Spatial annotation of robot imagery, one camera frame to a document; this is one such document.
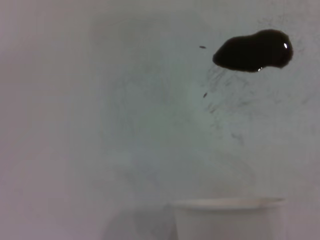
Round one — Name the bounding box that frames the black water stain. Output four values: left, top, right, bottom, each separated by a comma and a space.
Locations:
212, 29, 295, 74

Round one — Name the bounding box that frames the white paper cup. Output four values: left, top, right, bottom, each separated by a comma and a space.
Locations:
169, 197, 287, 240

